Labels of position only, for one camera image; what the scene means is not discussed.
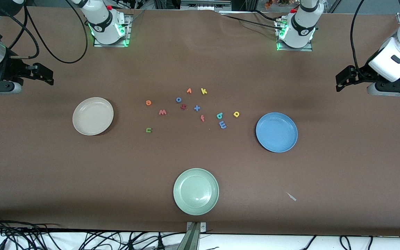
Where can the aluminium profile with bracket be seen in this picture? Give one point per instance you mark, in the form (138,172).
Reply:
(191,239)

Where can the brown paper table cover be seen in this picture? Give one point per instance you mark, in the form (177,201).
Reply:
(200,156)

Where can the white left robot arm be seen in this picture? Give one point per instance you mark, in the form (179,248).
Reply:
(302,24)

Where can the teal foam letter b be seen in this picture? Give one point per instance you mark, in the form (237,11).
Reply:
(219,116)

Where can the white tape scrap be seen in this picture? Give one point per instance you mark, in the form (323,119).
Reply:
(291,196)

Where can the grey metal frame bracket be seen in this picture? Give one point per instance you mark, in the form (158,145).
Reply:
(203,5)

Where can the pale green plate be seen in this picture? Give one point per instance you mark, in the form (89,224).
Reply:
(196,191)

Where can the beige brown plate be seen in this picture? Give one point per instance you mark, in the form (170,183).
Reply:
(93,116)

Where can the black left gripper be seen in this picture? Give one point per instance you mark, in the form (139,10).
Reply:
(362,73)

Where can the light blue foam letter m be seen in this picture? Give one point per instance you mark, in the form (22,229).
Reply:
(222,125)

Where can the blue plate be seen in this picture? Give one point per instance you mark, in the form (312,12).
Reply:
(276,132)

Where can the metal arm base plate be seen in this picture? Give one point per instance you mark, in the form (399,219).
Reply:
(111,44)
(295,49)

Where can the dark red foam letter h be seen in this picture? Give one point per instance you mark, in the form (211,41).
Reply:
(183,107)

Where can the red foam letter w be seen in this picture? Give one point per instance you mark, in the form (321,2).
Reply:
(162,112)

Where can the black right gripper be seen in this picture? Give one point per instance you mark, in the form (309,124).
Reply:
(15,68)

